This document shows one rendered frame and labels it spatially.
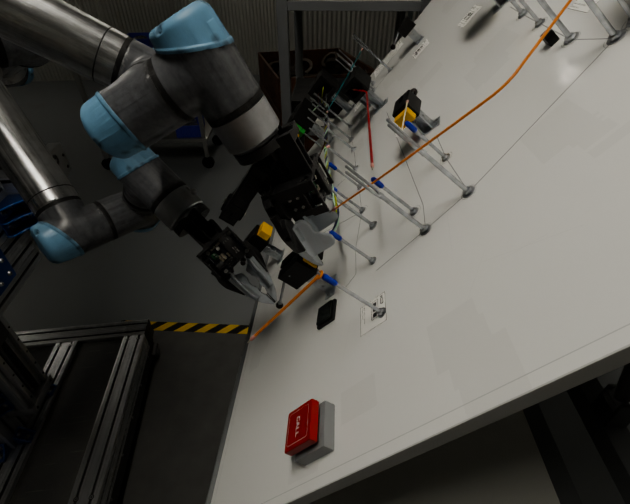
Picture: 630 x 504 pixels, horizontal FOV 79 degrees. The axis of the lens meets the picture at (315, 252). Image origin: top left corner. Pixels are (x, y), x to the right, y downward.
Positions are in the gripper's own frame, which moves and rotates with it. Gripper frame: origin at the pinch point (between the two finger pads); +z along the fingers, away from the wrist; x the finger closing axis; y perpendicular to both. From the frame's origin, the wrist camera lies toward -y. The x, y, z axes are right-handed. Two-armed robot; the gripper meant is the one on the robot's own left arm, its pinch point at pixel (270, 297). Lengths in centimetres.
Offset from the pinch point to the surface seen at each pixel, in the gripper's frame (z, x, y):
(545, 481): 59, 11, 7
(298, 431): 11.5, -8.1, 25.9
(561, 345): 14.6, 13.6, 45.4
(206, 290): -17, -27, -160
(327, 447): 14.3, -6.7, 28.3
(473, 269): 10.6, 17.6, 34.0
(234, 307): 1, -21, -147
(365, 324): 10.1, 6.8, 21.3
